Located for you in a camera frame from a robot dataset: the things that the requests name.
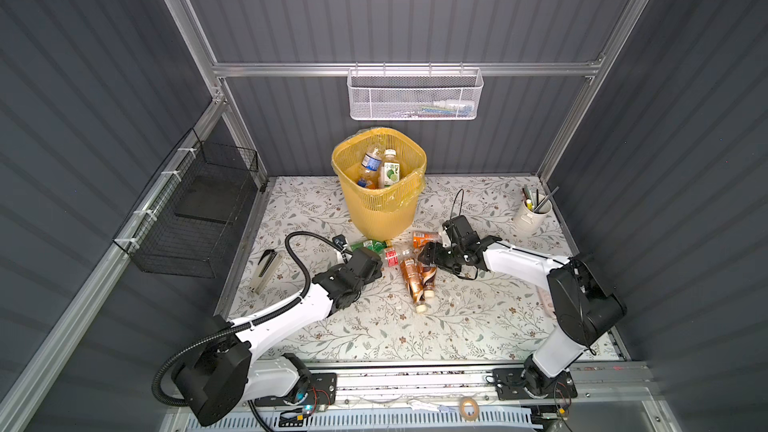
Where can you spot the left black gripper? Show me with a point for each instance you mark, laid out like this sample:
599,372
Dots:
376,273

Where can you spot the red label clear bottle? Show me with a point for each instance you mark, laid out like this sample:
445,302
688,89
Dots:
395,255

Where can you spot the green lime label bottle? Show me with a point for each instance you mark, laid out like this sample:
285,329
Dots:
390,169

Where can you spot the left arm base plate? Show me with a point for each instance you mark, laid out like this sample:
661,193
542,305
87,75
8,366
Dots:
320,389

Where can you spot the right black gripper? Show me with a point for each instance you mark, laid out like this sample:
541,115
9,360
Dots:
434,257

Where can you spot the white wire mesh basket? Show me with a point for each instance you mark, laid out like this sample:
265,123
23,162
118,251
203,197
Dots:
414,93

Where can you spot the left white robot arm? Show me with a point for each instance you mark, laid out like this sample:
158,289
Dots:
223,369

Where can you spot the green plastic bottle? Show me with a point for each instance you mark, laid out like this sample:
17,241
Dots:
373,245

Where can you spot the brown coffee bottle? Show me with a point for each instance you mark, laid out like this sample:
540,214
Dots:
412,277
428,277

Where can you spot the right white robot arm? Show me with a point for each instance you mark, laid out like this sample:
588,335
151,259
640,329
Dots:
585,309

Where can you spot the black wire mesh basket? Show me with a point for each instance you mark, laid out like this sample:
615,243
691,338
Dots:
196,216

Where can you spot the orange white label bottle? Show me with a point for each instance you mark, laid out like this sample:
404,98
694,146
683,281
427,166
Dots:
421,238

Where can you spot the roll of tape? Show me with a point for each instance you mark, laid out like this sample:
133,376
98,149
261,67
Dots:
469,409

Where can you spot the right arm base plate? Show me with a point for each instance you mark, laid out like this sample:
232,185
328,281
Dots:
518,383

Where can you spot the white pen holder cup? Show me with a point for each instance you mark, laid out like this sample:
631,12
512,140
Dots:
533,209

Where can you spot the yellow slatted waste bin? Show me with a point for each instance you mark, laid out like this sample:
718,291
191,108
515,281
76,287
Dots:
383,213

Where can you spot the blue label water bottle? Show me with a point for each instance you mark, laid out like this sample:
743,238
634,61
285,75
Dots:
368,173

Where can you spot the floral table mat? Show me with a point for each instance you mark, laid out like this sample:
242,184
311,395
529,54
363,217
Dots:
490,318

